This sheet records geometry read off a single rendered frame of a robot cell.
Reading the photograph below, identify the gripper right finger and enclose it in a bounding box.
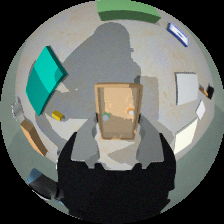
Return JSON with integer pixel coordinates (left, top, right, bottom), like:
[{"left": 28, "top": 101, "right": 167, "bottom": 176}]
[{"left": 136, "top": 113, "right": 176, "bottom": 191}]

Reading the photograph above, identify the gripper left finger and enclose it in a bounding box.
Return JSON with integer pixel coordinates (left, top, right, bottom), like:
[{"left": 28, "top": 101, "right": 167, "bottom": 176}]
[{"left": 57, "top": 112, "right": 100, "bottom": 190}]

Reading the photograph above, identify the small yellow block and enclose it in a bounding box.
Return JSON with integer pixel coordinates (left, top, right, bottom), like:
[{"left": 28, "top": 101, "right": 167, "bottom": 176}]
[{"left": 52, "top": 110, "right": 63, "bottom": 121}]

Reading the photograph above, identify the light grey flat card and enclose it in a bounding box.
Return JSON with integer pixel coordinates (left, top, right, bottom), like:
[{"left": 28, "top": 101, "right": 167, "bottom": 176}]
[{"left": 195, "top": 99, "right": 205, "bottom": 120}]

